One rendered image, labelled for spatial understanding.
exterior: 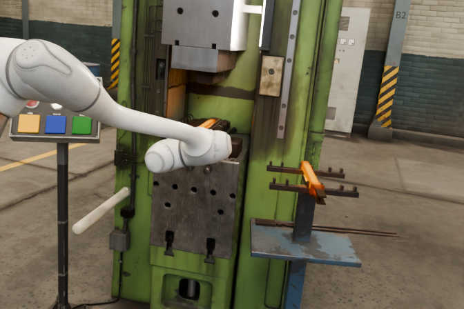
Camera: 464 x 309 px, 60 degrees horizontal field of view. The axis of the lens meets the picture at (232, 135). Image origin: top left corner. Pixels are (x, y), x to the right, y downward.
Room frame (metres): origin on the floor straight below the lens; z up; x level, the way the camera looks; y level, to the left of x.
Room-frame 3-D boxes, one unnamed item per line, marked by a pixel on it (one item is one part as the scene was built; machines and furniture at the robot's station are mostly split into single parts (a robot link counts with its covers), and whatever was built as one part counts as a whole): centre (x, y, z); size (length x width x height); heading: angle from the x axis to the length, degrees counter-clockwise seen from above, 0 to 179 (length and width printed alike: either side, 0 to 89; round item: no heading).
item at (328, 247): (1.47, -0.31, 0.67); 0.40 x 0.30 x 0.02; 89
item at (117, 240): (1.89, 0.52, 0.36); 0.09 x 0.07 x 0.12; 80
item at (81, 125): (1.63, 0.62, 1.01); 0.07 x 0.05 x 0.07; 105
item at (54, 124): (1.61, 0.72, 1.01); 0.07 x 0.05 x 0.07; 105
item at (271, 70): (1.79, -0.15, 1.27); 0.09 x 0.02 x 0.17; 80
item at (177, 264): (1.92, 0.09, 0.23); 0.55 x 0.37 x 0.47; 170
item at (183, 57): (1.92, 0.15, 1.32); 0.42 x 0.20 x 0.10; 170
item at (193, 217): (1.92, 0.09, 0.69); 0.56 x 0.38 x 0.45; 170
